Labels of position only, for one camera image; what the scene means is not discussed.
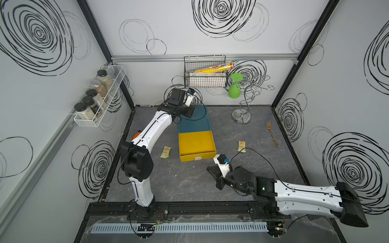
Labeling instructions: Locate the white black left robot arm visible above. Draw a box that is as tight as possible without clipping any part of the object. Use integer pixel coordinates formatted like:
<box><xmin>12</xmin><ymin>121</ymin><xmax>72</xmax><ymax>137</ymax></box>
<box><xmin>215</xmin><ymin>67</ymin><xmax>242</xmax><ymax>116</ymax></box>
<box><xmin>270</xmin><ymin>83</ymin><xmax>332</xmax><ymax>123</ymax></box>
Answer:
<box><xmin>120</xmin><ymin>88</ymin><xmax>196</xmax><ymax>209</ymax></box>

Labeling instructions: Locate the white box in basket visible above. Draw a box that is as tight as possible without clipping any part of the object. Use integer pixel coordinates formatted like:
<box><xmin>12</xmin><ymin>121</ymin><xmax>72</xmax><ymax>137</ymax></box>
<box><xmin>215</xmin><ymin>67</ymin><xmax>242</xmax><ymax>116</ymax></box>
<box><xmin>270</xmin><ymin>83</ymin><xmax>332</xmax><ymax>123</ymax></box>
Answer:
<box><xmin>185</xmin><ymin>72</ymin><xmax>227</xmax><ymax>88</ymax></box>

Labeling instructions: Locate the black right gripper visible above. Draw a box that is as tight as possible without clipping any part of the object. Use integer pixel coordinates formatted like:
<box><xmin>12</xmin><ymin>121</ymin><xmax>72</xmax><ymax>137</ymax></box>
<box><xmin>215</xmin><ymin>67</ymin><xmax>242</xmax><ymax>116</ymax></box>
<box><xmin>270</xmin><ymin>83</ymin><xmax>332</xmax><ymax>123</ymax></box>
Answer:
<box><xmin>207</xmin><ymin>165</ymin><xmax>250</xmax><ymax>195</ymax></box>

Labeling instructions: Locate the clear acrylic spice shelf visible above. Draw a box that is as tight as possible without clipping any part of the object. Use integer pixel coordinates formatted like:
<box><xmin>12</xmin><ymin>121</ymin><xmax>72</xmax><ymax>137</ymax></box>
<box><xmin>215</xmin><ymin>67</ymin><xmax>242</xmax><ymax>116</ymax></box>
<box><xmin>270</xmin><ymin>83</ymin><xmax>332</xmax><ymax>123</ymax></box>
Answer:
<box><xmin>74</xmin><ymin>65</ymin><xmax>126</xmax><ymax>132</ymax></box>

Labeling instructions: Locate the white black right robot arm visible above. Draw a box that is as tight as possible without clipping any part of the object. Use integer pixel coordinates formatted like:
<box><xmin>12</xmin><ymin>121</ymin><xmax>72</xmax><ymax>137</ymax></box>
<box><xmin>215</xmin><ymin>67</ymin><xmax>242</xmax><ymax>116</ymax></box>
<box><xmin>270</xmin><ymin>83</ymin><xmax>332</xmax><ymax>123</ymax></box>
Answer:
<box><xmin>207</xmin><ymin>164</ymin><xmax>369</xmax><ymax>228</ymax></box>

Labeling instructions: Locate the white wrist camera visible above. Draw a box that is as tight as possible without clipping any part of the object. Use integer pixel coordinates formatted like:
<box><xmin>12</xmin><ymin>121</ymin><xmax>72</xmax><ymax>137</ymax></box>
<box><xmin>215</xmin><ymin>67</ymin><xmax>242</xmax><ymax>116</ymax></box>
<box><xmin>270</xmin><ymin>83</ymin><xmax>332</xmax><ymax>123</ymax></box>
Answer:
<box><xmin>213</xmin><ymin>154</ymin><xmax>233</xmax><ymax>178</ymax></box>
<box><xmin>184</xmin><ymin>88</ymin><xmax>196</xmax><ymax>107</ymax></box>

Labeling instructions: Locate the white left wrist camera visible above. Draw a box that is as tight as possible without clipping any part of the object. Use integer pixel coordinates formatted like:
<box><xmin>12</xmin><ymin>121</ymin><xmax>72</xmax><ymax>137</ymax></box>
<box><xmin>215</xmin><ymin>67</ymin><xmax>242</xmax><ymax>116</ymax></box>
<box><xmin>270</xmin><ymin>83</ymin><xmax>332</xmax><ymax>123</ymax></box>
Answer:
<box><xmin>184</xmin><ymin>88</ymin><xmax>196</xmax><ymax>107</ymax></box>

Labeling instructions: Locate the black wire wall basket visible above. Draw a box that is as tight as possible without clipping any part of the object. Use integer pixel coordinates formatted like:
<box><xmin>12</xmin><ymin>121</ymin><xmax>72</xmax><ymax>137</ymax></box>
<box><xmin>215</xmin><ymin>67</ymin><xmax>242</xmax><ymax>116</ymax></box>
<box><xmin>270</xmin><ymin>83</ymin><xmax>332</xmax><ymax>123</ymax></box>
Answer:
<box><xmin>184</xmin><ymin>55</ymin><xmax>228</xmax><ymax>89</ymax></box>

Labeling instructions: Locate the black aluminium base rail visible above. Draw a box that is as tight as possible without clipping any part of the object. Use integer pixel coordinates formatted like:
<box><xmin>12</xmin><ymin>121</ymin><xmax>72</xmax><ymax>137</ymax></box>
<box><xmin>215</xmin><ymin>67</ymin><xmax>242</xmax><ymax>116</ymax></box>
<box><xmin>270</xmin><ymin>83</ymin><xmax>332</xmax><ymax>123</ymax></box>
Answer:
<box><xmin>86</xmin><ymin>201</ymin><xmax>291</xmax><ymax>220</ymax></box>

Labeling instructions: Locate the teal drawer cabinet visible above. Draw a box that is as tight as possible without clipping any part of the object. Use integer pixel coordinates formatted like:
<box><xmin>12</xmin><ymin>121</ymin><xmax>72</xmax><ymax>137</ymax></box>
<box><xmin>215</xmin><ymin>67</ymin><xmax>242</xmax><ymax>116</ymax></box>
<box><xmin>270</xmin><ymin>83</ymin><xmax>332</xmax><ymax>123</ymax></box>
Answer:
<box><xmin>177</xmin><ymin>105</ymin><xmax>212</xmax><ymax>134</ymax></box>

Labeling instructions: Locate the grey slotted cable duct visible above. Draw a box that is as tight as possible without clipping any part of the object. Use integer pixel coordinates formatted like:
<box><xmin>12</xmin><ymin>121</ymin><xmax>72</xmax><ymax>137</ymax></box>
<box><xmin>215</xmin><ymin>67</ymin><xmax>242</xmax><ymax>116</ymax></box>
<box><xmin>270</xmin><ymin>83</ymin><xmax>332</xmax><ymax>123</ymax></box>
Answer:
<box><xmin>91</xmin><ymin>222</ymin><xmax>268</xmax><ymax>234</ymax></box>

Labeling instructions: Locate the spice jar black lid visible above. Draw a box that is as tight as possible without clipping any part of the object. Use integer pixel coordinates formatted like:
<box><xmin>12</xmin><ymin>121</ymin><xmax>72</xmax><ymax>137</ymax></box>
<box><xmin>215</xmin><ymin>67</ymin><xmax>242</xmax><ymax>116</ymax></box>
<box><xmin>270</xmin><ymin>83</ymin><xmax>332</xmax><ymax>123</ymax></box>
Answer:
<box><xmin>82</xmin><ymin>96</ymin><xmax>102</xmax><ymax>117</ymax></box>
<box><xmin>74</xmin><ymin>102</ymin><xmax>95</xmax><ymax>120</ymax></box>
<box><xmin>97</xmin><ymin>69</ymin><xmax>113</xmax><ymax>93</ymax></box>
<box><xmin>86</xmin><ymin>89</ymin><xmax>106</xmax><ymax>110</ymax></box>

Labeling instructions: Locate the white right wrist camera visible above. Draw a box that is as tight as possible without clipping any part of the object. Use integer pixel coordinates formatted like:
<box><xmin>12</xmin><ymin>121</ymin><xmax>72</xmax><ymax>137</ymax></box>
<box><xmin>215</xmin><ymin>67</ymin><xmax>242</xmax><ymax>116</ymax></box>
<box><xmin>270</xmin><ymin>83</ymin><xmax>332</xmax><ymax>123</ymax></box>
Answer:
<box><xmin>213</xmin><ymin>154</ymin><xmax>233</xmax><ymax>178</ymax></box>

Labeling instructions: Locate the orange cup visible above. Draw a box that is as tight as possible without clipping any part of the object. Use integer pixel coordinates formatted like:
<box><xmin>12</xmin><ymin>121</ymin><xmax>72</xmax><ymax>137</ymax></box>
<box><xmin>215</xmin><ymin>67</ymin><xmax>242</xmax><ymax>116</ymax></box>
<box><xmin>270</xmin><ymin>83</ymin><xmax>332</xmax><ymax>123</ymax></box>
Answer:
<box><xmin>132</xmin><ymin>130</ymin><xmax>141</xmax><ymax>140</ymax></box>

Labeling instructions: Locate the yellow drawer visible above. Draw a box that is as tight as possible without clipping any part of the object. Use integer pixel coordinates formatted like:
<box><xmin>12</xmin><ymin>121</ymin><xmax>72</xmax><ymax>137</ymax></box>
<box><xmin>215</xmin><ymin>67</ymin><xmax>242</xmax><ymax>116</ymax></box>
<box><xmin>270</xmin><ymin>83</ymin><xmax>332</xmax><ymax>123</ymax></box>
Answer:
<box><xmin>178</xmin><ymin>131</ymin><xmax>216</xmax><ymax>162</ymax></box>

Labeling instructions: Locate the yellow snack tube package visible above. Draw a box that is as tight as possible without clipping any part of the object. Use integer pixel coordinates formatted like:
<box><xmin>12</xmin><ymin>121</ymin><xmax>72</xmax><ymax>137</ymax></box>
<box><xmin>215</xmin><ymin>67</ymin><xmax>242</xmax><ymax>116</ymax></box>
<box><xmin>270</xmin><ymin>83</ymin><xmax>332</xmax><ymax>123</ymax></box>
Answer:
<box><xmin>193</xmin><ymin>62</ymin><xmax>233</xmax><ymax>74</ymax></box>

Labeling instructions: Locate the gold fork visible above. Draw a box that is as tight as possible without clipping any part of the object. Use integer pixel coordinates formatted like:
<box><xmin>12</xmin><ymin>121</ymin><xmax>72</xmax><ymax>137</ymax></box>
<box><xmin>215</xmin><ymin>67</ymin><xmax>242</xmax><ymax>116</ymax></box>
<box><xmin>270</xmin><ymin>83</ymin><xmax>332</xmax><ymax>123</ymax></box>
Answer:
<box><xmin>266</xmin><ymin>121</ymin><xmax>279</xmax><ymax>147</ymax></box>

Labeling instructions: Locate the green cookie packet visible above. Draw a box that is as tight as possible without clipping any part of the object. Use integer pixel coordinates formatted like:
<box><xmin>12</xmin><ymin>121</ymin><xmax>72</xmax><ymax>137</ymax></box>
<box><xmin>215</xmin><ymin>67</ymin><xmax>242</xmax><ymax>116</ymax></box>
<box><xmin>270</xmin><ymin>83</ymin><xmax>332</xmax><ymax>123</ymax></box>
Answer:
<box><xmin>160</xmin><ymin>146</ymin><xmax>172</xmax><ymax>159</ymax></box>
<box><xmin>238</xmin><ymin>141</ymin><xmax>246</xmax><ymax>153</ymax></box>

